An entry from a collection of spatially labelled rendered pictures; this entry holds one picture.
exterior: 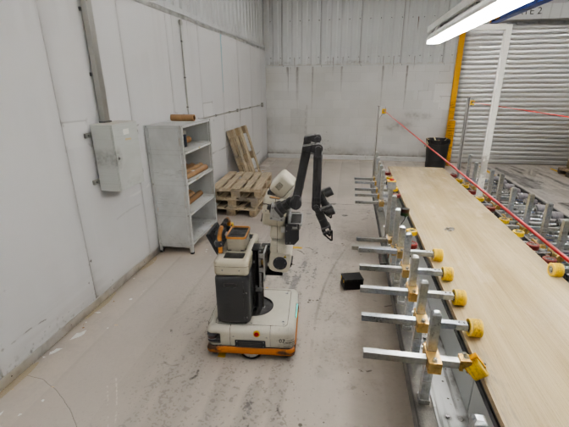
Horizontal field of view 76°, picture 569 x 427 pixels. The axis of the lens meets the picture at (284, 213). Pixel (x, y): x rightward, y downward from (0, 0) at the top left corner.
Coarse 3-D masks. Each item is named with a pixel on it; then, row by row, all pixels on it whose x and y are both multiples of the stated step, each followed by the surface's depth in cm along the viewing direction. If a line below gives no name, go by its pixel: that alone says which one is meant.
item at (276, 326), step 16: (272, 288) 323; (272, 304) 300; (288, 304) 299; (256, 320) 278; (272, 320) 278; (288, 320) 278; (208, 336) 275; (224, 336) 272; (240, 336) 271; (256, 336) 270; (272, 336) 269; (288, 336) 268; (224, 352) 281; (240, 352) 276; (256, 352) 274; (272, 352) 273; (288, 352) 272
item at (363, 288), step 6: (360, 288) 195; (366, 288) 193; (372, 288) 192; (378, 288) 192; (384, 288) 192; (390, 288) 192; (396, 288) 192; (402, 288) 192; (390, 294) 191; (396, 294) 191; (402, 294) 190; (432, 294) 187; (438, 294) 187; (444, 294) 186; (450, 294) 186
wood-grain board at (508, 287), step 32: (416, 192) 381; (448, 192) 380; (416, 224) 296; (448, 224) 296; (480, 224) 295; (448, 256) 241; (480, 256) 240; (512, 256) 240; (448, 288) 203; (480, 288) 203; (512, 288) 202; (544, 288) 202; (512, 320) 175; (544, 320) 175; (480, 352) 154; (512, 352) 154; (544, 352) 154; (512, 384) 138; (544, 384) 138; (512, 416) 125; (544, 416) 125
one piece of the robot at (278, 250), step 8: (264, 200) 253; (272, 200) 252; (280, 200) 252; (264, 208) 255; (264, 216) 263; (264, 224) 265; (272, 224) 264; (280, 224) 264; (272, 232) 268; (280, 232) 267; (272, 240) 267; (280, 240) 268; (272, 248) 267; (280, 248) 267; (288, 248) 276; (272, 256) 269; (280, 256) 269; (288, 256) 268; (272, 264) 272; (280, 264) 271; (288, 264) 271
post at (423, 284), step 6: (420, 282) 165; (426, 282) 164; (420, 288) 164; (426, 288) 164; (420, 294) 165; (426, 294) 165; (420, 300) 166; (426, 300) 166; (420, 306) 167; (420, 312) 168; (414, 330) 172; (414, 336) 173; (420, 336) 172; (414, 342) 174; (420, 342) 174; (414, 348) 175
